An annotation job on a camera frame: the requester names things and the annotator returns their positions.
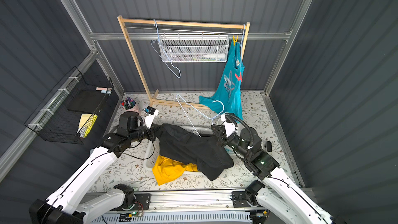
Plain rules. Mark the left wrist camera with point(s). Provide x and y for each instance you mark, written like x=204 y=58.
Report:
x=151 y=114

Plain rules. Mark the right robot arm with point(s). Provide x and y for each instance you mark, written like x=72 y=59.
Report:
x=273 y=189

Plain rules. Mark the pink pen cup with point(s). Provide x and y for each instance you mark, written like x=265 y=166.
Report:
x=129 y=105

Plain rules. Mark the white tube in mesh basket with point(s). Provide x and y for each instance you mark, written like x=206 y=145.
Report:
x=214 y=57

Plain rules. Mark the yellow t-shirt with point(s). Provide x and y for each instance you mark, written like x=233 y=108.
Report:
x=166 y=170

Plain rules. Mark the black wire wall basket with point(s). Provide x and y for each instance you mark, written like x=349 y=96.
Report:
x=71 y=113

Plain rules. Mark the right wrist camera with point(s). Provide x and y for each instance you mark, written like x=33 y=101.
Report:
x=230 y=124

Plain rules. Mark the grey black stapler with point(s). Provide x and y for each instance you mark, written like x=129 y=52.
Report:
x=269 y=147

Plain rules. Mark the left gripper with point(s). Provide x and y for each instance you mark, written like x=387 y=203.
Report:
x=154 y=131

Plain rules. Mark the white wire mesh basket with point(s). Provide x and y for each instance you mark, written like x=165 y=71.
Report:
x=189 y=48

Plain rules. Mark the black t-shirt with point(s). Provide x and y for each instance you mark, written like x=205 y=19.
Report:
x=186 y=147

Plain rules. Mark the black notebook in wall basket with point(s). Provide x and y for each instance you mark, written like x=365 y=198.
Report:
x=88 y=102

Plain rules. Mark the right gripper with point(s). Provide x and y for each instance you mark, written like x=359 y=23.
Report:
x=222 y=135

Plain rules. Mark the white perforated laundry basket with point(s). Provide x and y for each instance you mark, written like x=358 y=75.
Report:
x=153 y=148

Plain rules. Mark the teal t-shirt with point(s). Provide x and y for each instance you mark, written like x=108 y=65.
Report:
x=227 y=98

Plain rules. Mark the yellow clothespin on teal shirt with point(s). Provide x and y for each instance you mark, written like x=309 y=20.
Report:
x=235 y=39

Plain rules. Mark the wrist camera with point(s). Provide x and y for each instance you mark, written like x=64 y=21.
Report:
x=151 y=114
x=230 y=124

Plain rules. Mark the yellow notepad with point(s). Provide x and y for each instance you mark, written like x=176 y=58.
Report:
x=86 y=124

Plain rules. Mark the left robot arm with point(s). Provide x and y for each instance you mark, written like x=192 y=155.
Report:
x=64 y=206

